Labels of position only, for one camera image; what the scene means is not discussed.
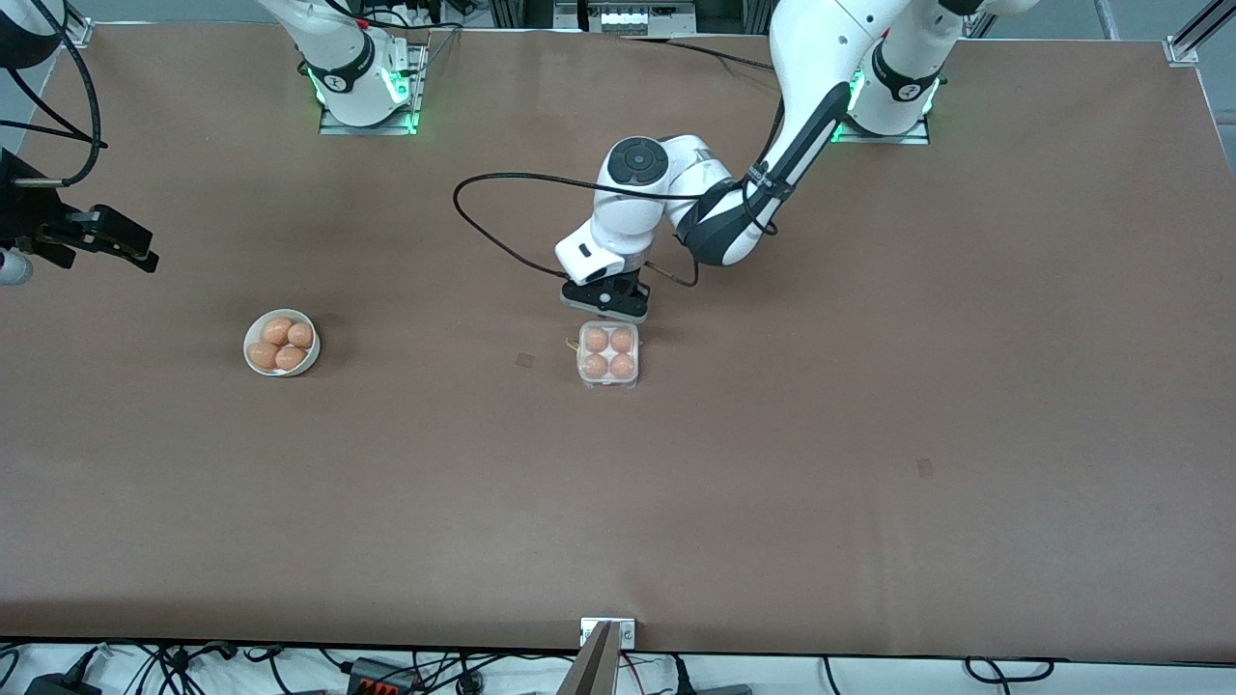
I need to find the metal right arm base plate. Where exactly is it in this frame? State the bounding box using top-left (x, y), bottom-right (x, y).
top-left (319, 43), bottom-right (420, 136)

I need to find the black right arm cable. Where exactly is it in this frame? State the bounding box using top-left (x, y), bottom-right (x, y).
top-left (0, 0), bottom-right (109, 186)

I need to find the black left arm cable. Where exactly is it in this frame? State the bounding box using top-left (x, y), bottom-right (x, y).
top-left (454, 172), bottom-right (778, 288)

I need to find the black orange connector box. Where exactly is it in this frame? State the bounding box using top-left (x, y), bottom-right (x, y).
top-left (348, 658), bottom-right (418, 695)

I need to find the black looped floor cable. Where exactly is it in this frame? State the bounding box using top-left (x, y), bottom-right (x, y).
top-left (966, 656), bottom-right (1055, 682)

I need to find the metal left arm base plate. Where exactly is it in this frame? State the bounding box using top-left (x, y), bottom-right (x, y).
top-left (832, 68), bottom-right (931, 146)

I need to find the black thick table cable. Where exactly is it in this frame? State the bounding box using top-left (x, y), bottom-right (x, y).
top-left (618, 34), bottom-right (778, 73)

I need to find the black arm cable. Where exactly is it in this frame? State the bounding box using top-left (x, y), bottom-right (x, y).
top-left (0, 0), bottom-right (109, 186)
top-left (454, 172), bottom-right (778, 288)

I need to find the white round bowl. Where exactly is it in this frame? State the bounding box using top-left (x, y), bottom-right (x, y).
top-left (243, 309), bottom-right (322, 377)

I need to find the grey camera post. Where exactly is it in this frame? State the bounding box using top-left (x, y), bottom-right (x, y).
top-left (558, 623), bottom-right (619, 695)

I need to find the clear plastic egg box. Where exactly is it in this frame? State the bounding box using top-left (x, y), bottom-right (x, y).
top-left (577, 321), bottom-right (640, 390)

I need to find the grey electrical control box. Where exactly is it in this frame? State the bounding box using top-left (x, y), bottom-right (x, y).
top-left (555, 0), bottom-right (698, 38)

